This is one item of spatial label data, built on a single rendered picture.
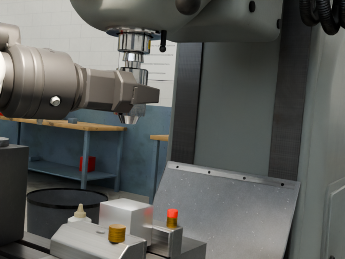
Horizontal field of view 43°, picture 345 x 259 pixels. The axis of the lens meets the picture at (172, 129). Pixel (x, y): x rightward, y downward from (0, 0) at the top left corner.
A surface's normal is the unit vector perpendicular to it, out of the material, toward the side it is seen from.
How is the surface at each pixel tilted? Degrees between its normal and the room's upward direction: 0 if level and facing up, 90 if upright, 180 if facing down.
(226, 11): 99
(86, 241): 41
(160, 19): 127
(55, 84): 89
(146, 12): 134
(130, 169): 90
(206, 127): 90
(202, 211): 64
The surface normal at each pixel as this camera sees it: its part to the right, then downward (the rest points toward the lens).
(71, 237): -0.30, -0.76
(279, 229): -0.45, -0.46
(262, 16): 0.84, 0.10
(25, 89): 0.62, 0.27
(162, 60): -0.53, 0.00
